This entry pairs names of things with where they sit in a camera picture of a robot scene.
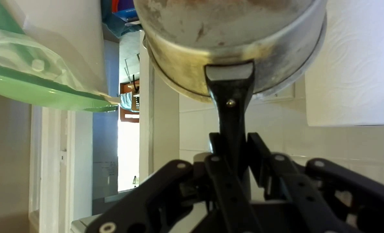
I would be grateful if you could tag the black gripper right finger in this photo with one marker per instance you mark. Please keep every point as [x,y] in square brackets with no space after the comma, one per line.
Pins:
[328,194]

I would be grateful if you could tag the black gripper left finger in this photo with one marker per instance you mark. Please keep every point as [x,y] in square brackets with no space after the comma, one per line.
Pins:
[166,194]

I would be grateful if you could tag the white paper towel roll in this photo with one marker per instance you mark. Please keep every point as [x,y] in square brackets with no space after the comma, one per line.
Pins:
[354,65]

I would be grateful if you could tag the clear container with green lid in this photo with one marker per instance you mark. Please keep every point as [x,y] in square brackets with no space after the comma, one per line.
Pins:
[36,73]

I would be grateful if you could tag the blue cardboard box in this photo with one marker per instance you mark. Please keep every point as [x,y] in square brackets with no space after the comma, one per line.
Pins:
[122,14]

